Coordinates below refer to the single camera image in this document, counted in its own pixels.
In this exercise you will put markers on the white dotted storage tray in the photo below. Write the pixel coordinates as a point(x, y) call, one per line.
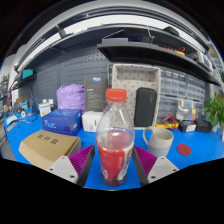
point(126, 80)

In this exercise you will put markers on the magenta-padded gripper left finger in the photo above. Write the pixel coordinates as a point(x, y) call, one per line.
point(63, 168)

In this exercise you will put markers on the black rounded speaker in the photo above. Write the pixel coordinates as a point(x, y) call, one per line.
point(145, 107)

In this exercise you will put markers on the dark grey carton box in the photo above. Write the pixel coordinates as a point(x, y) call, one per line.
point(96, 95)

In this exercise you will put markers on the drawer cabinet with coloured drawers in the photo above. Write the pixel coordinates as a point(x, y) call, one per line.
point(168, 108)

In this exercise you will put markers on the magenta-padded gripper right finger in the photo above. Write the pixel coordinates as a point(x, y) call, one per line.
point(160, 168)

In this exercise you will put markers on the beige and grey mug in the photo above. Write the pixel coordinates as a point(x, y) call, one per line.
point(161, 141)

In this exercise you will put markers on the small white carton box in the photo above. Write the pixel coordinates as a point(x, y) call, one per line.
point(90, 121)

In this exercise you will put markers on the white shelf rack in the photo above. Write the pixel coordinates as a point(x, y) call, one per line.
point(217, 61)

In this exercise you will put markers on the blue carton box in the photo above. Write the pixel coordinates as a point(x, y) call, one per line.
point(61, 121)

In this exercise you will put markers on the black box with white label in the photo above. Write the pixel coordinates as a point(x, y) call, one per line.
point(187, 126)

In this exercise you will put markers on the purple plastic bag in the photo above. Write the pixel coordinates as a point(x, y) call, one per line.
point(70, 97)

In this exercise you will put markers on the flat black case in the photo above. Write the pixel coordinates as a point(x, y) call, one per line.
point(203, 126)

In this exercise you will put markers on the green potted plant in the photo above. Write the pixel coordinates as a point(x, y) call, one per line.
point(215, 111)

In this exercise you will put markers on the teal bin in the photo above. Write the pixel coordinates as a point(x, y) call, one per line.
point(27, 74)

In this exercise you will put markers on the brown cardboard box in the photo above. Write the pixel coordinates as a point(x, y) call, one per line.
point(46, 146)

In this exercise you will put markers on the clear bottle with red cap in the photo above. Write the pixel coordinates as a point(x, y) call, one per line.
point(115, 160)

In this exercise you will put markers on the flat round red coaster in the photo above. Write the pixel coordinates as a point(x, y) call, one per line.
point(184, 150)

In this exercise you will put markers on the black wall shelf unit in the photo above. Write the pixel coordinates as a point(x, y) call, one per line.
point(143, 55)

